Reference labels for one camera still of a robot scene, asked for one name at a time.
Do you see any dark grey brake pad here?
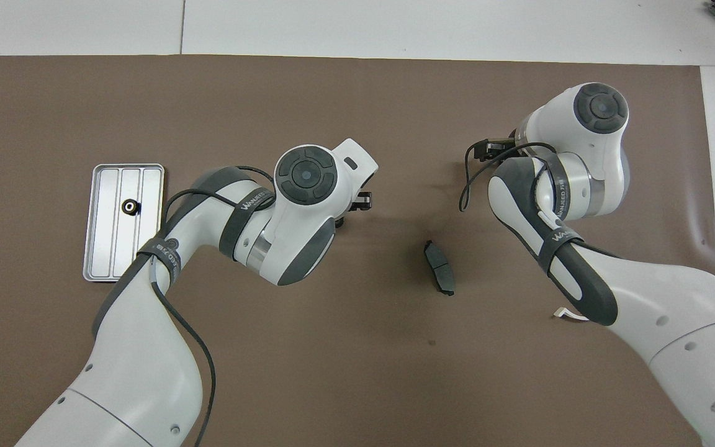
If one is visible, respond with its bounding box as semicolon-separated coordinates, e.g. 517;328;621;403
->
423;240;456;297

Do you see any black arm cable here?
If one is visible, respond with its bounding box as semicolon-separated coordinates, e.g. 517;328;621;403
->
459;138;560;213
150;165;277;447

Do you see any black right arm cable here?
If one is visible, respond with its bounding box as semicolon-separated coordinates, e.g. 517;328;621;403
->
459;138;560;213

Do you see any brown table mat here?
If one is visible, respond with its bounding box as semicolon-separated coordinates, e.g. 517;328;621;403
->
0;55;715;447

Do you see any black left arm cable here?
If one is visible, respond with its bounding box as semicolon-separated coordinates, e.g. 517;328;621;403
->
150;165;277;447

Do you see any silver metal tray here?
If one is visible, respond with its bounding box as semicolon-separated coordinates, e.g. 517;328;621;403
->
83;163;165;283

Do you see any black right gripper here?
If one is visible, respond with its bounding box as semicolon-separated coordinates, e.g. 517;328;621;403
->
483;135;519;165

